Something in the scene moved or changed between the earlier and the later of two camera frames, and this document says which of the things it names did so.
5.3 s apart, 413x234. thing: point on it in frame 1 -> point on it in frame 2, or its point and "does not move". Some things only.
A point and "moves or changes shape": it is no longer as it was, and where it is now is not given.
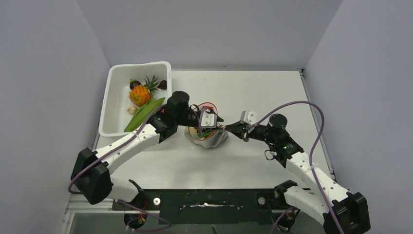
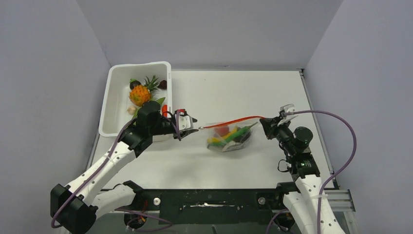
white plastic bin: [114, 117] does not move
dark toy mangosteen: [133, 83] does not move
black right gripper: [239, 129] -> [270, 126]
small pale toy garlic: [131, 109] does not move
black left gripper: [219, 120] -> [181, 133]
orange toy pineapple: [140, 94] does not move
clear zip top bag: [207, 137] moves or changes shape
